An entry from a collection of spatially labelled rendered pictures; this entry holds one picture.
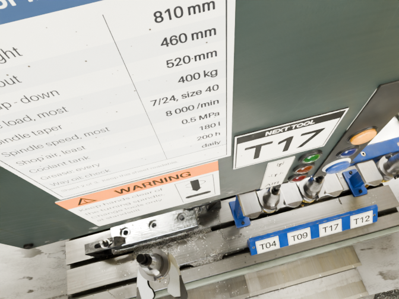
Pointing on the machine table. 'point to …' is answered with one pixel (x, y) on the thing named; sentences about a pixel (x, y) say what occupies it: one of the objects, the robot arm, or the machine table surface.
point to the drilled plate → (165, 227)
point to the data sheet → (113, 89)
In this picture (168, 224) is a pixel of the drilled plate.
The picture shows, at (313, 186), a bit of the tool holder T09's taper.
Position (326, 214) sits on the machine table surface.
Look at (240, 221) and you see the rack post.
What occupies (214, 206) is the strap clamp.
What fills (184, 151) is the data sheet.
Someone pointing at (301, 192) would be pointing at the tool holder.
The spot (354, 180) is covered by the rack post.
